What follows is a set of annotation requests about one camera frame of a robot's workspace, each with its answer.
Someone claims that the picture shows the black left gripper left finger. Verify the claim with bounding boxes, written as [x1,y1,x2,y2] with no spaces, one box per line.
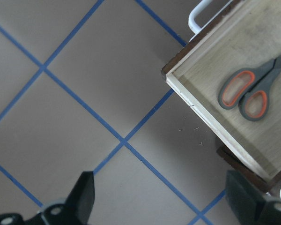
[38,172,95,225]

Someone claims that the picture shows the dark wooden drawer cabinet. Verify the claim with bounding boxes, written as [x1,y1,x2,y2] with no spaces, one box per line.
[216,145,281,197]

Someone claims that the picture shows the wooden drawer with white handle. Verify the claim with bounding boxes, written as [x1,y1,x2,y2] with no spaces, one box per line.
[162,0,281,181]

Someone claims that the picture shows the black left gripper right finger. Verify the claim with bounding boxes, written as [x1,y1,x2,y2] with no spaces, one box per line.
[225,170,281,225]

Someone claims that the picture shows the orange grey handled scissors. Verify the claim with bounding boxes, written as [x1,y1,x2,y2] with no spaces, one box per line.
[218,55,281,121]

